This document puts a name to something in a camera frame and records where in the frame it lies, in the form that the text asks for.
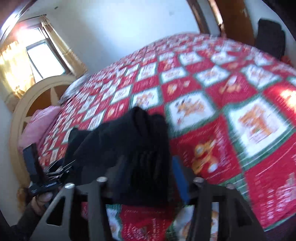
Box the red patchwork bedspread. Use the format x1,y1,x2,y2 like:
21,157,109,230
40,33,295,240

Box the yellow patterned curtain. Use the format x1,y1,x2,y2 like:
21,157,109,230
41,15,87,78

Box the black pants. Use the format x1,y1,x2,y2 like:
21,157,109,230
63,107,175,208

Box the pink folded blanket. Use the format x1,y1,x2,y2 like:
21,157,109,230
18,106,62,152

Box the black suitcase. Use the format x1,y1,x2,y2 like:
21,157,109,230
254,18,285,60

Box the person's left hand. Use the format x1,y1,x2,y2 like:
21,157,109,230
31,192,53,215

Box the striped pillow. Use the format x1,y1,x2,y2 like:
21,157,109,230
58,74,91,105

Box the brown wooden door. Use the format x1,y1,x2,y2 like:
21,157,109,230
209,0,255,46

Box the window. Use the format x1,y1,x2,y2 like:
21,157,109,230
16,17,70,82

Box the cream wooden headboard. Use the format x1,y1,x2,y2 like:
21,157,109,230
9,75,75,187

